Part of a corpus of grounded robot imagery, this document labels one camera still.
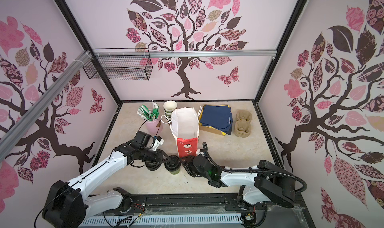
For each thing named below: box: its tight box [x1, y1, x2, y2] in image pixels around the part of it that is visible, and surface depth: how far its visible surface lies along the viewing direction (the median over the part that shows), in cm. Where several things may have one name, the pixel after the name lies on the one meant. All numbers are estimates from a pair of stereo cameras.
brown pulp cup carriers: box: [234, 109, 253, 138], surface depth 100 cm
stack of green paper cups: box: [163, 100, 178, 121], surface depth 96 cm
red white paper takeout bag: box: [160, 106, 202, 158], surface depth 82 cm
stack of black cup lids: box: [145, 161, 161, 171], surface depth 79 cm
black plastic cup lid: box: [164, 155, 181, 172], surface depth 77 cm
